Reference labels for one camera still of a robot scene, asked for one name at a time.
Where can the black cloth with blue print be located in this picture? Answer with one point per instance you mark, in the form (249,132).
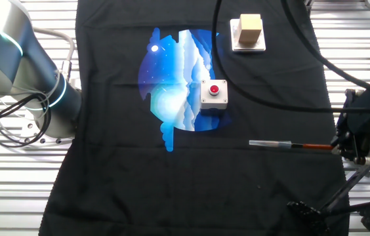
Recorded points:
(122,183)

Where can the grey box with red button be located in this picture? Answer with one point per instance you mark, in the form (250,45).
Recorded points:
(214,98)

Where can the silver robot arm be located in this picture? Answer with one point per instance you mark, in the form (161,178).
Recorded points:
(8,59)

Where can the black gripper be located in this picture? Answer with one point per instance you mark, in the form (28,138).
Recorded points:
(365,113)

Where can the brown brush with clear cap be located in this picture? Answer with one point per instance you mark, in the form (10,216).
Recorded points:
(270,144)

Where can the wooden block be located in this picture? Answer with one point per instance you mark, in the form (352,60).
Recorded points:
(250,27)

